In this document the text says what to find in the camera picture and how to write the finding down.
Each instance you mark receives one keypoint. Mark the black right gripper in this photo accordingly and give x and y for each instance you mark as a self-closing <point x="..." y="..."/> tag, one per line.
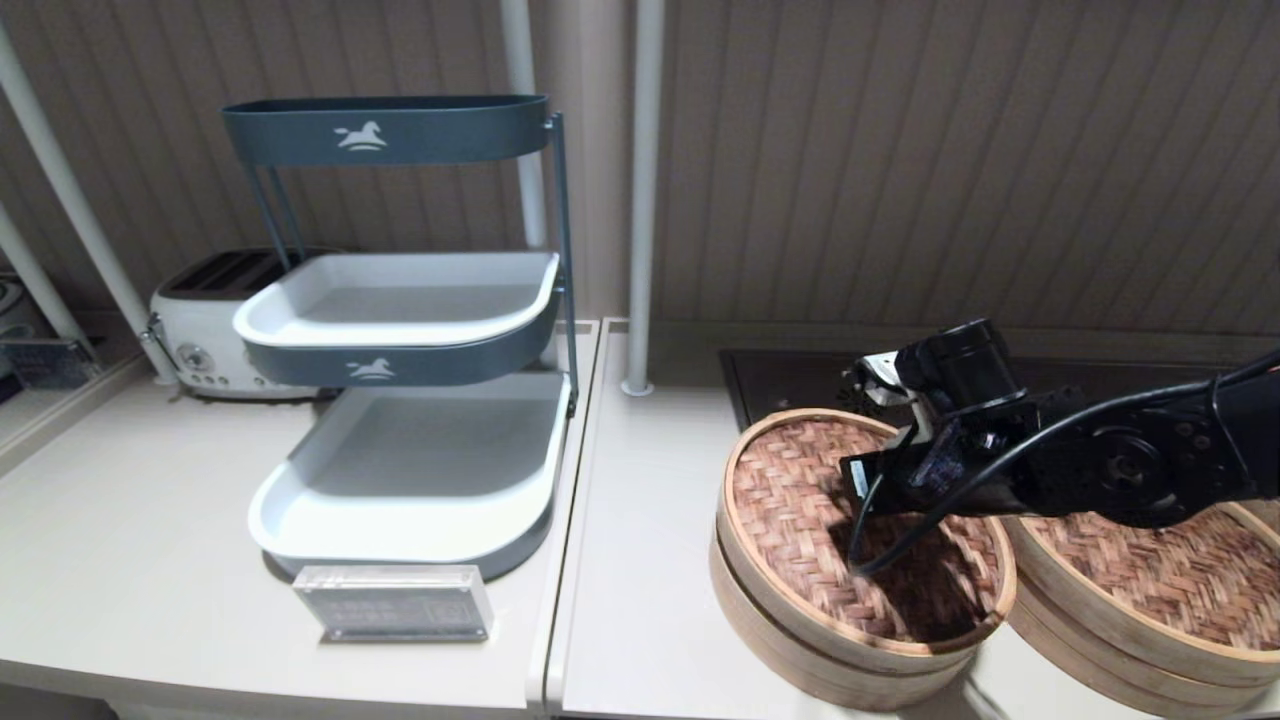
<point x="950" y="470"/>

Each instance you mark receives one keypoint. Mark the woven bamboo steamer lid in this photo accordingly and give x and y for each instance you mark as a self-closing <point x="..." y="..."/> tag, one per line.
<point x="800" y="520"/>
<point x="1180" y="570"/>

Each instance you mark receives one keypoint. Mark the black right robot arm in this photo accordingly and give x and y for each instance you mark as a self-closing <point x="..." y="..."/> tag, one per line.
<point x="1130" y="460"/>

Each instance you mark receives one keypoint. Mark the black perforated steam panel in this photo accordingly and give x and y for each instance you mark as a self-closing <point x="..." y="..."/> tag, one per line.
<point x="790" y="385"/>

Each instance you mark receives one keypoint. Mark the white support pole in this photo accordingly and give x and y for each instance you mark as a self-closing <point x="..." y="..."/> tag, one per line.
<point x="70" y="190"/>
<point x="642" y="200"/>

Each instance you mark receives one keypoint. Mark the teal white rack tray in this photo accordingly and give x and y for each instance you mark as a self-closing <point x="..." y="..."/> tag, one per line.
<point x="420" y="470"/>
<point x="400" y="300"/>
<point x="420" y="132"/>

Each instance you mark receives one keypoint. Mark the clear acrylic warning sign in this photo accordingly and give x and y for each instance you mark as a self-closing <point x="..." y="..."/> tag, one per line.
<point x="395" y="605"/>

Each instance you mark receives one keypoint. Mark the white retro toaster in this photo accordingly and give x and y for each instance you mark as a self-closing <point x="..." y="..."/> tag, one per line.
<point x="205" y="340"/>

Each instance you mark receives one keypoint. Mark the small acrylic sign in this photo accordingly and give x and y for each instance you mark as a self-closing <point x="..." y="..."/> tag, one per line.
<point x="45" y="362"/>

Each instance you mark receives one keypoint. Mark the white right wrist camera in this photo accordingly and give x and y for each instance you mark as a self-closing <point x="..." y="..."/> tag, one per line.
<point x="872" y="378"/>

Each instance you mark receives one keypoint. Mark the teal metal rack frame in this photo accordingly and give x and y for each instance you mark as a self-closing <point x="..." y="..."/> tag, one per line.
<point x="563" y="230"/>

